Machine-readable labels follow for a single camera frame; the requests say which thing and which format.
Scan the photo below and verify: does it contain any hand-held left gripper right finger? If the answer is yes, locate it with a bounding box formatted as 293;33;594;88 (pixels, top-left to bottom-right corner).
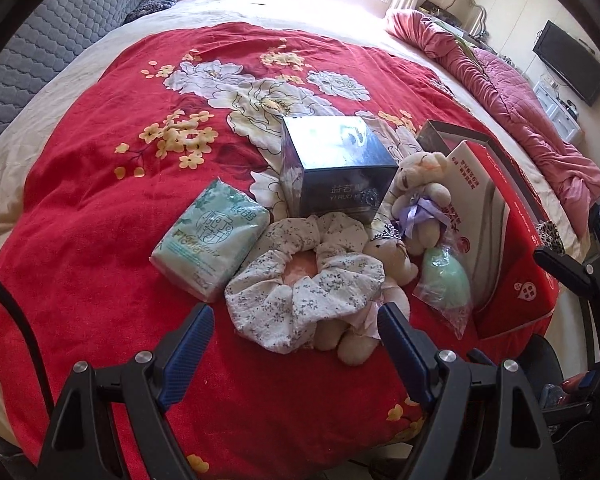
377;303;562;480

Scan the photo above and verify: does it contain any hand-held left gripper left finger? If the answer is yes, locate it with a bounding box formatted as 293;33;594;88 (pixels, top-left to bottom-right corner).
42;303;216;480

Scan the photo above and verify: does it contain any leopard print scrunchie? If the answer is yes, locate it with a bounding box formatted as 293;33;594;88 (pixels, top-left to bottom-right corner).
535;219;566;257

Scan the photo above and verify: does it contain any red tissue pack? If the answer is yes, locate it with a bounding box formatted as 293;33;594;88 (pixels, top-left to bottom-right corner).
442;139;564;344

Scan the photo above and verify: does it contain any green sponge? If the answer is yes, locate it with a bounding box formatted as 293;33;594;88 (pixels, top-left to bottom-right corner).
412;244;476;339

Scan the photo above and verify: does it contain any cream bear with silver crown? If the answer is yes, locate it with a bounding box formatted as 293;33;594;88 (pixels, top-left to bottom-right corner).
314;232;420;366

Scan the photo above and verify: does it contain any white floral scrunchie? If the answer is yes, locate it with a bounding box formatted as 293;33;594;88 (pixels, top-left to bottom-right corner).
223;212;386;354

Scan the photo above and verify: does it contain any cream bear with purple bow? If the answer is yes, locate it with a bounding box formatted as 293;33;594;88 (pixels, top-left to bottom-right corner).
389;149;454;257

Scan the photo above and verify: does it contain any shallow pink printed box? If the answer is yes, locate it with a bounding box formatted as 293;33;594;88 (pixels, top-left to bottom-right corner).
414;119;554;227

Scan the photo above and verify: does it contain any green tissue pack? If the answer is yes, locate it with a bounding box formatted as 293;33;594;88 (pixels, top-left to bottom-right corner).
149;178;272;304

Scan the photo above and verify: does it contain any white drawer cabinet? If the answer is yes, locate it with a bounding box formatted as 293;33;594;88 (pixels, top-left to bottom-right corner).
532;80;584;144

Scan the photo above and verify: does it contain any pink quilt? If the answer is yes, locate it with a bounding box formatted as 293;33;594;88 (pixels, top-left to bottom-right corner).
384;7;600;212

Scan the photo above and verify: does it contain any red floral blanket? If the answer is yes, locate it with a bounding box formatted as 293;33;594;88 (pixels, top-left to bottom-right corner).
0;22;564;480

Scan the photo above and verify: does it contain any black flat television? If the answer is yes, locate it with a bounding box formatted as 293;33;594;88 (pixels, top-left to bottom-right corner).
532;19;600;107

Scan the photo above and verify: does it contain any dark glossy square box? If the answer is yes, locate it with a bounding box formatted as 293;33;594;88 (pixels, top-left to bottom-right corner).
278;114;399;224

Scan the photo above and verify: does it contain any green striped cloth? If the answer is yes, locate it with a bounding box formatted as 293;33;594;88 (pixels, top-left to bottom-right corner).
442;22;482;62

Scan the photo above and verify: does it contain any white metal chair back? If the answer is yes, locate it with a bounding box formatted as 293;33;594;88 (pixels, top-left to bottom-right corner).
447;0;487;37

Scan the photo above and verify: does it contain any dark printed box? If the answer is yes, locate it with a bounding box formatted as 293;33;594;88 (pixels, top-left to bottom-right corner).
419;0;464;26

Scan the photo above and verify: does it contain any beige bed sheet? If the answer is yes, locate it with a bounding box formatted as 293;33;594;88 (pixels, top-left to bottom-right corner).
0;0;595;453

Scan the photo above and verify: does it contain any dark patterned pillow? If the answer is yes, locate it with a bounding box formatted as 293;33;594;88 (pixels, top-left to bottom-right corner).
122;0;176;25

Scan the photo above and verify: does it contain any grey quilted headboard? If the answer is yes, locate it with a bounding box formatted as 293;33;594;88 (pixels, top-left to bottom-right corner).
0;0;164;162

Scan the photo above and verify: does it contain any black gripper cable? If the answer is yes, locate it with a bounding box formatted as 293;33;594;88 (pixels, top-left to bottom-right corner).
0;262;52;412

